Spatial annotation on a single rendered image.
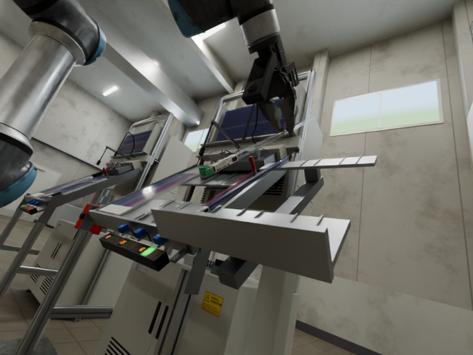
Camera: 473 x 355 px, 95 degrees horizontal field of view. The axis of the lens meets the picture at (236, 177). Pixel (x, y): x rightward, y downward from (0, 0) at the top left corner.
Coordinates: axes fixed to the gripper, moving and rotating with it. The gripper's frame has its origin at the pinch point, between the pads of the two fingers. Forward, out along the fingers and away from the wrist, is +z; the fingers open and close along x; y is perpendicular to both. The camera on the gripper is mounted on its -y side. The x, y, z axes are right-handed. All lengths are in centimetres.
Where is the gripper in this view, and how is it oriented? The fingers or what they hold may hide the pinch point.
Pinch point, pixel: (284, 131)
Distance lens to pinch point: 56.2
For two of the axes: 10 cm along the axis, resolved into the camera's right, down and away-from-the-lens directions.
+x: -7.8, 0.2, 6.3
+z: 3.6, 8.3, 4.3
